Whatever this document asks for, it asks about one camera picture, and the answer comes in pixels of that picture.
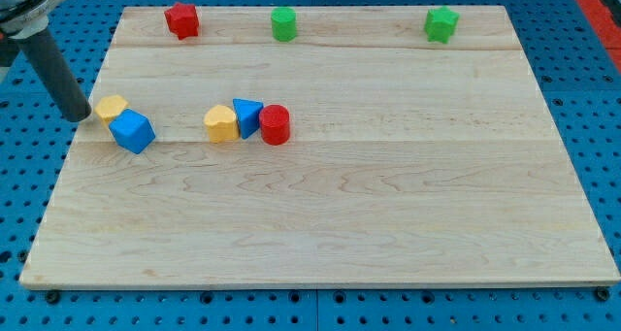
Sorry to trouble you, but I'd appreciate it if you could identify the blue cube block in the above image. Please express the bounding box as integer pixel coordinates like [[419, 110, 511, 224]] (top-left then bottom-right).
[[109, 109, 155, 154]]

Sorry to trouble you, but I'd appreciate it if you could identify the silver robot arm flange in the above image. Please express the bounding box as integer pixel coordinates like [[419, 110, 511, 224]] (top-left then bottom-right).
[[1, 0, 67, 40]]

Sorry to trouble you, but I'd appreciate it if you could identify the yellow hexagon block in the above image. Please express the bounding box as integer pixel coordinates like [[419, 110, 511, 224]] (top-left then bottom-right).
[[94, 95, 130, 127]]

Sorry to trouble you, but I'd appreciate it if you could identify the red cylinder block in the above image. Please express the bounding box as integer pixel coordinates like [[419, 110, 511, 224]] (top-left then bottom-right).
[[259, 104, 290, 146]]

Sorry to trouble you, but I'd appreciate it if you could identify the blue triangle block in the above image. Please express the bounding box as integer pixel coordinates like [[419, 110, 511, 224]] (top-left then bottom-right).
[[233, 98, 264, 139]]

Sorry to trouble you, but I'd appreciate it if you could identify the light wooden board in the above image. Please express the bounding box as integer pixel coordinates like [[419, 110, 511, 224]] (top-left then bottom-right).
[[20, 6, 620, 290]]

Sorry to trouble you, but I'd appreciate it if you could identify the yellow heart block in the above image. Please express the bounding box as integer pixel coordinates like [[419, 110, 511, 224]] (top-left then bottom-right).
[[203, 105, 240, 143]]

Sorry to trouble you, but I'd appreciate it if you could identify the green cylinder block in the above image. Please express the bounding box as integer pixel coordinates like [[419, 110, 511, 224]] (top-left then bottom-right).
[[271, 7, 297, 42]]

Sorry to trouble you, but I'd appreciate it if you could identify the green star block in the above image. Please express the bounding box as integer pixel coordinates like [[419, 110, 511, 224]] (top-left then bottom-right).
[[424, 6, 460, 44]]

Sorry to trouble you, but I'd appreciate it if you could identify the red star block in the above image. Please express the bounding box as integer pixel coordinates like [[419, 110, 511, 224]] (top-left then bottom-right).
[[164, 2, 200, 40]]

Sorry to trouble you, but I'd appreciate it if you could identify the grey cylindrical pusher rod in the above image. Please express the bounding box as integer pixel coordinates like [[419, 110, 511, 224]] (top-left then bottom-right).
[[16, 28, 91, 122]]

